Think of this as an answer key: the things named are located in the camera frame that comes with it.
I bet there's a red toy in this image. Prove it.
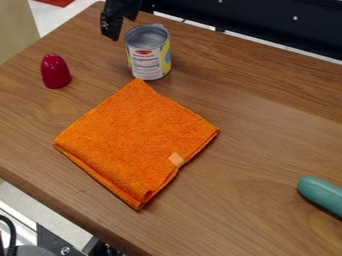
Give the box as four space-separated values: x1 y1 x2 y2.
40 53 74 90

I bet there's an orange cloth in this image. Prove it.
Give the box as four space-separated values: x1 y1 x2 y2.
52 77 222 211

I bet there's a teal tool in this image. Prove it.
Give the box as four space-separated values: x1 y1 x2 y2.
296 176 342 219

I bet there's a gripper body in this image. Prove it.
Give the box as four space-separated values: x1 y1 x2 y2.
102 0 145 22

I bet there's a silver can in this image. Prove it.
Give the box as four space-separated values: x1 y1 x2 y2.
122 23 174 82

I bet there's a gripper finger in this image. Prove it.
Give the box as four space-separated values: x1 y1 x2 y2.
98 12 125 42

